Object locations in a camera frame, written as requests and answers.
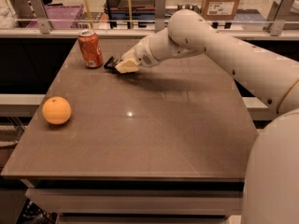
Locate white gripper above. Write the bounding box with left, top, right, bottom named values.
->
left=115, top=36, right=160, bottom=74

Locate black rxbar chocolate bar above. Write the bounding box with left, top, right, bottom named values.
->
left=104, top=56, right=121, bottom=72

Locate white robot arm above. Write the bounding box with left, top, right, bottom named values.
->
left=116, top=9, right=299, bottom=224

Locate red coke can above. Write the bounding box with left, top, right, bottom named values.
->
left=78, top=29, right=104, bottom=68

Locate yellow pole right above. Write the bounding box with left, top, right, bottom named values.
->
left=128, top=0, right=134, bottom=29

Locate yellow pole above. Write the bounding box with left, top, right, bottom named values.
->
left=128, top=0, right=134, bottom=29
left=83, top=0, right=93, bottom=28

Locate yellow pole left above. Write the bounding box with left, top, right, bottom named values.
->
left=83, top=0, right=93, bottom=28

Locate purple plastic crate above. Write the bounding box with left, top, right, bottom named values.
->
left=26, top=5, right=86, bottom=30

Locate orange fruit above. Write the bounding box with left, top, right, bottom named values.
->
left=42, top=96, right=72, bottom=125

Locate cardboard box with label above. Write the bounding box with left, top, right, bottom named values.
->
left=201, top=0, right=240, bottom=20

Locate grey table drawer front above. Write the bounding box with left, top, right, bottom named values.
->
left=26, top=189, right=242, bottom=217

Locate metal railing post middle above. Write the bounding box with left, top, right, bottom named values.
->
left=155, top=0, right=165, bottom=32

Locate metal railing post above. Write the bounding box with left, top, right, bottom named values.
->
left=29, top=0, right=51, bottom=34
left=267, top=0, right=299, bottom=36
left=155, top=0, right=165, bottom=32

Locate metal railing post left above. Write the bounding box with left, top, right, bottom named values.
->
left=29, top=0, right=51, bottom=34

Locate metal railing post right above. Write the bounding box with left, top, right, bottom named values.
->
left=267, top=0, right=299, bottom=36

